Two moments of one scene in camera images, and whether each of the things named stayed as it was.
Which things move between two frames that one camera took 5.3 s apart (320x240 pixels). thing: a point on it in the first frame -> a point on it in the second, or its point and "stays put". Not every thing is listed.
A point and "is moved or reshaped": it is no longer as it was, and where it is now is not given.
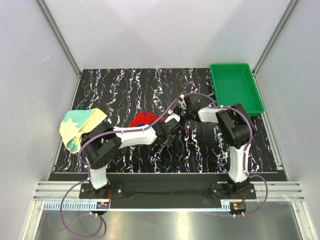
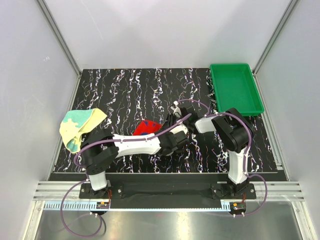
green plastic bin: x=235 y=84 stays put
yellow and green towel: x=74 y=123 stays put
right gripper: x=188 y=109 -> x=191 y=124
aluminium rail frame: x=56 y=190 stays put
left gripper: x=169 y=140 -> x=168 y=133
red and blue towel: x=145 y=118 is moved or reshaped
